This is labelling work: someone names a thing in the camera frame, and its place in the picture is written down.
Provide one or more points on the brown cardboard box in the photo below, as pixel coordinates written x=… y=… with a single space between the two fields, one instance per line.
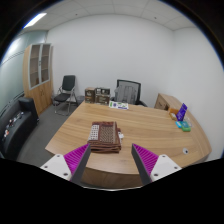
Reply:
x=89 y=95

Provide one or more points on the black leather sofa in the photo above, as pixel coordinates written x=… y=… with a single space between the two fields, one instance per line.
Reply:
x=16 y=130

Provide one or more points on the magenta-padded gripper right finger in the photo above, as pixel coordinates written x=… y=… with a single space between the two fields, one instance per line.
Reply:
x=163 y=165

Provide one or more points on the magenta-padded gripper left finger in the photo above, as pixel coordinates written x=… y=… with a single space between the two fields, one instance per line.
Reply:
x=58 y=165

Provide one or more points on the purple standing card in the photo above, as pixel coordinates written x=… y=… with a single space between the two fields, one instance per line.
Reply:
x=182 y=112

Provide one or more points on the wooden cabinet with glass doors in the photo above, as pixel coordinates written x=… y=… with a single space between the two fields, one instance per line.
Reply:
x=41 y=96

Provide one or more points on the small green box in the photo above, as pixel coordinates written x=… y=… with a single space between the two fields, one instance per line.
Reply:
x=187 y=127

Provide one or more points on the black folding chair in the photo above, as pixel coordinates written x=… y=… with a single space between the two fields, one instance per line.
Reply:
x=69 y=82

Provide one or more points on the grey mesh office chair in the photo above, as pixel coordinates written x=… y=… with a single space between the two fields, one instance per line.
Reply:
x=126 y=92

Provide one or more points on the brown patterned towel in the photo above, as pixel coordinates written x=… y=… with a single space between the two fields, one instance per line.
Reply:
x=106 y=136

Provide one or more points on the orange box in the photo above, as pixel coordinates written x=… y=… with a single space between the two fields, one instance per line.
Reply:
x=172 y=115

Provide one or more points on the small blue box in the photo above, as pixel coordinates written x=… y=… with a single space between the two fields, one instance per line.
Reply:
x=179 y=124

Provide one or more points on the low wooden side cabinet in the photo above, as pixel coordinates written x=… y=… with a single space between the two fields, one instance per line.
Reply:
x=165 y=101

